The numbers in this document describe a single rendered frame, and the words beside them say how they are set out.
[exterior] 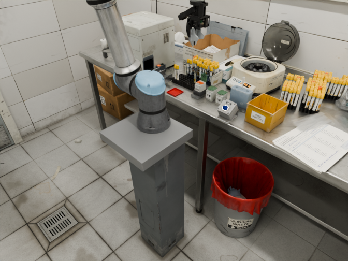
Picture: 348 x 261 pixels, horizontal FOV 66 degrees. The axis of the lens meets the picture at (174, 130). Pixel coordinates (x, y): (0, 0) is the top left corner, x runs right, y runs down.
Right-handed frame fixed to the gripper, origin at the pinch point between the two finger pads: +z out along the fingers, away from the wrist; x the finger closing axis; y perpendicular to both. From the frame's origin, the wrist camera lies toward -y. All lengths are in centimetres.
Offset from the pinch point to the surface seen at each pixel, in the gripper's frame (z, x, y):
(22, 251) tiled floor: 114, -110, -43
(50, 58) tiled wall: 49, -16, -161
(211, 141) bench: 87, 30, -5
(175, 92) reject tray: 26.3, -9.9, -3.2
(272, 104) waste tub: 20, 6, 45
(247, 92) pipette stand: 16.5, 1.2, 34.1
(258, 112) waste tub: 18.4, -6.9, 45.4
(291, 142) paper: 25, -8, 63
